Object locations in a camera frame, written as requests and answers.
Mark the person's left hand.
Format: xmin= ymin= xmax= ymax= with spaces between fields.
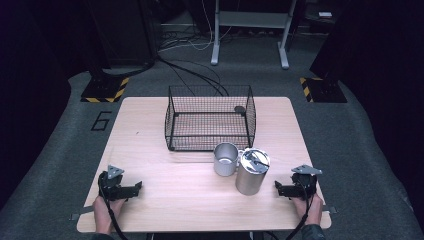
xmin=92 ymin=195 xmax=126 ymax=235

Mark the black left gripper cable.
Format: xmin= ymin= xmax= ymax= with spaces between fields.
xmin=97 ymin=171 xmax=130 ymax=240

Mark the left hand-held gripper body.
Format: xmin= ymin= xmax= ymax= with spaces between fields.
xmin=98 ymin=165 xmax=128 ymax=202

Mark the silver metal mug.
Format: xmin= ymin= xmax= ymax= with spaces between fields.
xmin=213 ymin=142 xmax=242 ymax=177

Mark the steel tumbler with lid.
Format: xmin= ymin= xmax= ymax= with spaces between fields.
xmin=235 ymin=147 xmax=272 ymax=197

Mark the black cabinet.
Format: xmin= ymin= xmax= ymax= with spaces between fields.
xmin=84 ymin=0 xmax=158 ymax=69

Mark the black wire mesh basket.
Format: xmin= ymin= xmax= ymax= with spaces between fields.
xmin=164 ymin=84 xmax=257 ymax=152

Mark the black floor cable bundle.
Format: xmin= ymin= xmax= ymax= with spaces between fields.
xmin=155 ymin=53 xmax=230 ymax=98

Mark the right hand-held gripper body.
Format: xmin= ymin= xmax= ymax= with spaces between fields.
xmin=290 ymin=164 xmax=324 ymax=201

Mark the black base with yellow stripes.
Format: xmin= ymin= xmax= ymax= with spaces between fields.
xmin=80 ymin=75 xmax=131 ymax=104
xmin=298 ymin=76 xmax=348 ymax=104

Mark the white metal desk frame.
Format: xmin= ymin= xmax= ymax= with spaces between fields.
xmin=210 ymin=0 xmax=298 ymax=70

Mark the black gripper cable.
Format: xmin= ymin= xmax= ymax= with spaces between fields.
xmin=284 ymin=174 xmax=318 ymax=240
xmin=97 ymin=171 xmax=130 ymax=240

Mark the white floor cable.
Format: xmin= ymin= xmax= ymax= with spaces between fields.
xmin=158 ymin=0 xmax=236 ymax=53

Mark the person's right hand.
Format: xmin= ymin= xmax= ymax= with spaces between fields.
xmin=292 ymin=194 xmax=324 ymax=227

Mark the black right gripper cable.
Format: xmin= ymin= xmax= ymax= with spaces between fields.
xmin=284 ymin=174 xmax=318 ymax=240

